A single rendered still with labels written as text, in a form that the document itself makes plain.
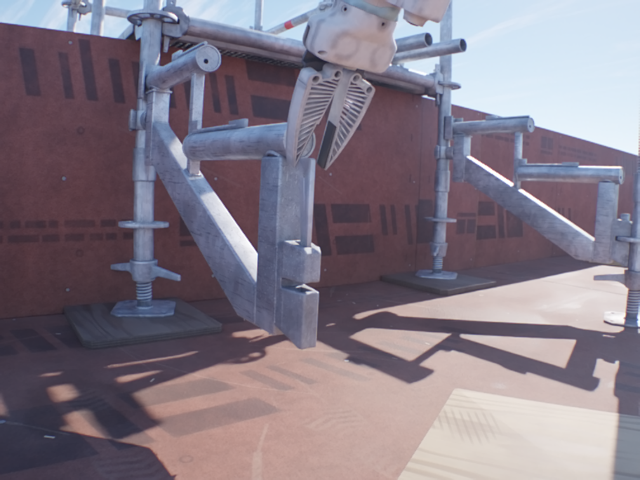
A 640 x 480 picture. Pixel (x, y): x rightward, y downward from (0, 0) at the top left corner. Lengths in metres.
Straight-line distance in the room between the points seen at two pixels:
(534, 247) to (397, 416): 2.04
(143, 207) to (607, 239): 1.24
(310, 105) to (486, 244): 1.83
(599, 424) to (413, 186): 1.31
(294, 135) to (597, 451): 0.54
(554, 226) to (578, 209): 1.59
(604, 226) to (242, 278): 1.09
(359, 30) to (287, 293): 0.32
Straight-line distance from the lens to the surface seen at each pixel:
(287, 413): 0.75
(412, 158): 1.88
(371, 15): 0.52
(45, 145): 1.29
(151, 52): 1.23
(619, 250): 1.50
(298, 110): 0.54
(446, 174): 1.82
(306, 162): 0.59
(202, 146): 0.82
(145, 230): 1.20
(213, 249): 0.79
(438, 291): 1.62
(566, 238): 1.56
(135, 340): 1.06
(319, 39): 0.52
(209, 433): 0.70
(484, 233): 2.28
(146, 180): 1.19
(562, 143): 2.94
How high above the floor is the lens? 0.33
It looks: 5 degrees down
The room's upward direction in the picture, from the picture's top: 2 degrees clockwise
